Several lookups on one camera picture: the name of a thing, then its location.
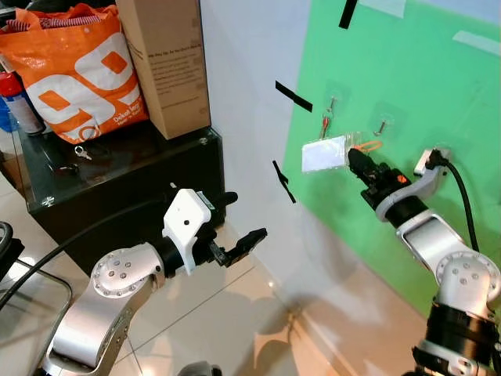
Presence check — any red white spray can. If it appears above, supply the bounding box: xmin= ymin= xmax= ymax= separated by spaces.
xmin=0 ymin=70 xmax=45 ymax=136

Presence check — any red checked cloth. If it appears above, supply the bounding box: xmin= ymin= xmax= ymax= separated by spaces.
xmin=38 ymin=10 xmax=120 ymax=30

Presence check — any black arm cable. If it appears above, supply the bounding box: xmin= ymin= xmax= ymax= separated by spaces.
xmin=428 ymin=150 xmax=480 ymax=253
xmin=0 ymin=197 xmax=171 ymax=313

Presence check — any green wall sheet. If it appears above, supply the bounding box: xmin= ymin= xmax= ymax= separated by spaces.
xmin=283 ymin=0 xmax=501 ymax=316

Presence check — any black glossy cabinet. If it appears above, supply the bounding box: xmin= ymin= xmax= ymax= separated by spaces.
xmin=16 ymin=120 xmax=227 ymax=276

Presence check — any orange white shopping bag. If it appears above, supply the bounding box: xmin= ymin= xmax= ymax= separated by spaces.
xmin=0 ymin=3 xmax=150 ymax=146

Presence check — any long white tape strip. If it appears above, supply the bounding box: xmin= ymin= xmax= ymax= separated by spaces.
xmin=452 ymin=29 xmax=501 ymax=56

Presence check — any clear adhesive wall hook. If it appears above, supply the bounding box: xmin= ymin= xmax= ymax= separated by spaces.
xmin=323 ymin=81 xmax=343 ymax=118
xmin=371 ymin=104 xmax=394 ymax=137

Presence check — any white card holder orange loop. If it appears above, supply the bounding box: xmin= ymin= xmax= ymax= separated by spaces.
xmin=301 ymin=134 xmax=384 ymax=174

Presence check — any brown cardboard box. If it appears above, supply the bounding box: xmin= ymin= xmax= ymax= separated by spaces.
xmin=116 ymin=0 xmax=211 ymax=141

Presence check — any small black key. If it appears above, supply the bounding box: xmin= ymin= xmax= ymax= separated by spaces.
xmin=47 ymin=161 xmax=81 ymax=175

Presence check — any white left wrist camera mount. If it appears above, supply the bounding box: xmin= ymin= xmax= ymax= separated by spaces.
xmin=162 ymin=188 xmax=217 ymax=276

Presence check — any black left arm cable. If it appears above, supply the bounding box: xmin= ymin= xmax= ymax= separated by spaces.
xmin=0 ymin=197 xmax=171 ymax=313

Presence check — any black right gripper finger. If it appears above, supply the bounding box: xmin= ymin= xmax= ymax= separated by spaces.
xmin=354 ymin=146 xmax=386 ymax=176
xmin=348 ymin=149 xmax=370 ymax=189

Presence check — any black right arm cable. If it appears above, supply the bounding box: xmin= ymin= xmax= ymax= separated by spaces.
xmin=428 ymin=150 xmax=480 ymax=253

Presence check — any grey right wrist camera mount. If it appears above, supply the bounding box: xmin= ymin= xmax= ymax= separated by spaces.
xmin=375 ymin=148 xmax=449 ymax=222

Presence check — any short white tape strip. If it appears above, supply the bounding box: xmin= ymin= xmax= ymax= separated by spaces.
xmin=366 ymin=0 xmax=409 ymax=19

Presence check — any grey robot foot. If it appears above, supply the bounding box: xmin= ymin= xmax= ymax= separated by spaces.
xmin=178 ymin=361 xmax=225 ymax=376

